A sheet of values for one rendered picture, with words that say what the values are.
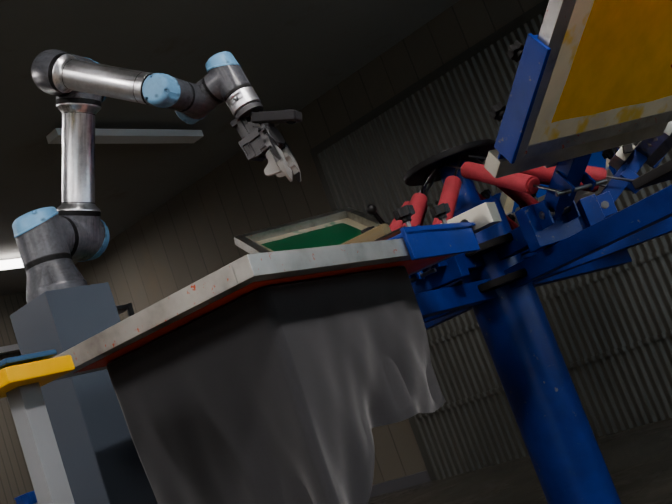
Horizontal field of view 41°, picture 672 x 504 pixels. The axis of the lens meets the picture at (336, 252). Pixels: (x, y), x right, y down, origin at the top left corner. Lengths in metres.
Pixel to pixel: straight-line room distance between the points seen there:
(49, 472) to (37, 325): 0.74
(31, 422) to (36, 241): 0.81
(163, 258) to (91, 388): 6.12
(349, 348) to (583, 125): 0.88
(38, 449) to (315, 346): 0.49
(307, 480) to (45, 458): 0.43
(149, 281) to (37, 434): 6.92
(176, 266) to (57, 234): 5.85
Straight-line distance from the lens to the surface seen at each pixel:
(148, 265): 8.44
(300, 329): 1.57
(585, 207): 2.77
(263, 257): 1.45
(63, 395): 2.20
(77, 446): 2.20
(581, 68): 2.10
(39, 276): 2.28
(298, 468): 1.57
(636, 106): 2.34
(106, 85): 2.22
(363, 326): 1.73
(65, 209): 2.42
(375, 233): 1.99
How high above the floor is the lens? 0.71
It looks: 9 degrees up
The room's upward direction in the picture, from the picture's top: 20 degrees counter-clockwise
